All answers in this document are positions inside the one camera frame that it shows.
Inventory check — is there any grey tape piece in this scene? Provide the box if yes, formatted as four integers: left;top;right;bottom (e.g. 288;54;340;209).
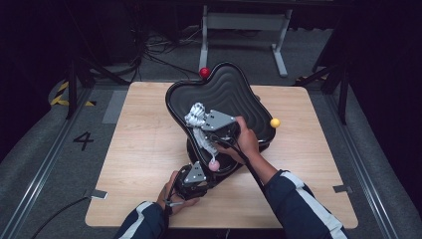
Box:
83;188;108;201
332;184;353;194

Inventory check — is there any left hand-held gripper cable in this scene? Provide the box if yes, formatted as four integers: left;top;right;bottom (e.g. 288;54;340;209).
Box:
162;165;187;239

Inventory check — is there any person's right hand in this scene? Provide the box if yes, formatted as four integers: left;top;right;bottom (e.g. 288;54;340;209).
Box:
215;116;262;165

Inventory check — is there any black wavy tray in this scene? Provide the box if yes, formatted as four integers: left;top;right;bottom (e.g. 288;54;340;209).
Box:
164;61;282;185

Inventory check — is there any white grey patterned cloth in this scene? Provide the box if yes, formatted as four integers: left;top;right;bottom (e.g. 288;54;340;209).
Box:
183;102;220;163

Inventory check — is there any person's left hand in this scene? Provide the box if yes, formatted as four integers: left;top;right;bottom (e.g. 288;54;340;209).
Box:
155;170;202;216

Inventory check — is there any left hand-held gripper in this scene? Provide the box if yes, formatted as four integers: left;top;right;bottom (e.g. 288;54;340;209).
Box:
171;161;218;202

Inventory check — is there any grey metal stand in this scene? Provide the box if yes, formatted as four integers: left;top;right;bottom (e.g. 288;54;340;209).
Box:
198;4;294;78

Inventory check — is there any yellow black hazard tape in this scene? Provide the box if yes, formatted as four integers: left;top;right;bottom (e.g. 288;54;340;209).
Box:
49;80;98;108

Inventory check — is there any black tripod stand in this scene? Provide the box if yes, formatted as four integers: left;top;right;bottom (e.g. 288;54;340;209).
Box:
64;56;130;120
293;59;349;126

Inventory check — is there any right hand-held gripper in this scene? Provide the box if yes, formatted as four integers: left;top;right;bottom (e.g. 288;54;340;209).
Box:
200;109;243;148

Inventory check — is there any hand-held gripper cable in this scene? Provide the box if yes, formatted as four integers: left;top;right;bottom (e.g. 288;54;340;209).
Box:
212;133;267;193
162;165;187;239

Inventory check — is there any metal floor rail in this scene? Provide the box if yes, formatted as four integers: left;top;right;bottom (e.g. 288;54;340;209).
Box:
324;93;399;239
0;86;98;239

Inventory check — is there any right hand-held gripper cable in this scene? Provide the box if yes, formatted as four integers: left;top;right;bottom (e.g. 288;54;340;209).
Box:
212;133;267;193

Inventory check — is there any bundle of black cables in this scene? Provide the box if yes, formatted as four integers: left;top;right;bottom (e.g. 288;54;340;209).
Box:
112;9;207;84

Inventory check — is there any black floor cable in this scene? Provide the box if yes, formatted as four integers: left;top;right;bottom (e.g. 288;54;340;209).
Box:
31;196;93;239

